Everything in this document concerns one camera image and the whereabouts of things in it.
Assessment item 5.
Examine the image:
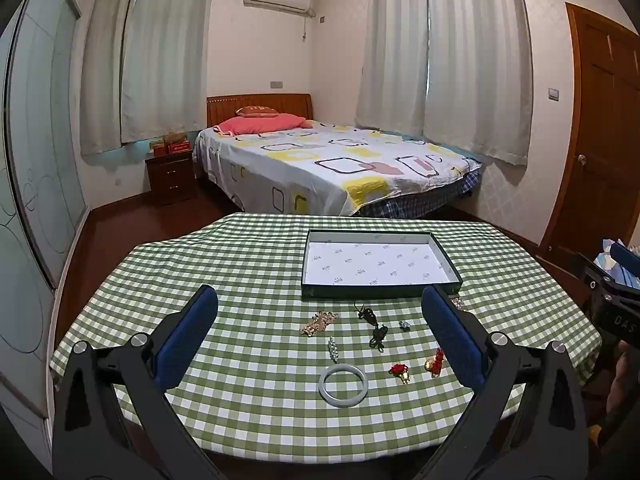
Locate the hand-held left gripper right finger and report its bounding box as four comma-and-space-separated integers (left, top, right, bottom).
421, 285, 591, 480

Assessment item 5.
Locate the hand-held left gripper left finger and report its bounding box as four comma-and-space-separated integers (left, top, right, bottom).
52, 284, 221, 480

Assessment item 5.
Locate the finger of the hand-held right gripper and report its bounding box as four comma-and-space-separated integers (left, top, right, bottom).
575, 252, 617, 292
610, 242, 640, 290

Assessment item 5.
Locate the red and gold charm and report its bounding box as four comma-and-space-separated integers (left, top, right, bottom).
424, 347, 446, 378

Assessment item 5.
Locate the black corded pendant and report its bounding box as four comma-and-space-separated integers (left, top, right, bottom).
354, 304, 390, 350

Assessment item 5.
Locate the dark green shallow box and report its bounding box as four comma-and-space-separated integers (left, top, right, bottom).
301, 230, 462, 302

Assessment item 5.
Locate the pale jade bangle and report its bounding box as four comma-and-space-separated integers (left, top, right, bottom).
318, 365, 370, 408

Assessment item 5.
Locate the gold chain necklace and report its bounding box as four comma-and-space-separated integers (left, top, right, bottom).
300, 311, 341, 337

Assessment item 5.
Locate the blue white cloth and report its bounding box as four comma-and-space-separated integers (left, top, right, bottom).
595, 239, 640, 286

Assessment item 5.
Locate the green checked tablecloth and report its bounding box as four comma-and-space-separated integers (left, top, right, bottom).
49, 212, 608, 466

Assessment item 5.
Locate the brown wooden door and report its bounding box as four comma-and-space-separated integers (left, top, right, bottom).
542, 2, 640, 261

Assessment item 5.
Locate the blue plaid bed skirt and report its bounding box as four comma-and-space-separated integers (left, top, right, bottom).
357, 170, 483, 218

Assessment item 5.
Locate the dark wooden nightstand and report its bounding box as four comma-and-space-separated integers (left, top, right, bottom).
145, 151, 198, 206

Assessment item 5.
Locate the patterned white bedsheet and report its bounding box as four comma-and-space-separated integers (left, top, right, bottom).
194, 119, 483, 217

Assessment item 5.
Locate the pink pillow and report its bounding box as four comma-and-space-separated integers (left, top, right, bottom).
214, 114, 307, 136

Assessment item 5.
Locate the white curtain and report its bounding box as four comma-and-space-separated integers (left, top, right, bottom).
120, 0, 213, 143
422, 0, 533, 166
80, 0, 136, 156
355, 0, 430, 138

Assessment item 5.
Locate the wooden headboard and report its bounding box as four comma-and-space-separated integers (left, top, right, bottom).
206, 93, 314, 131

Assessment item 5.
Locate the glass sliding wardrobe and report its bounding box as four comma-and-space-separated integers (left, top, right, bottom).
0, 0, 91, 311

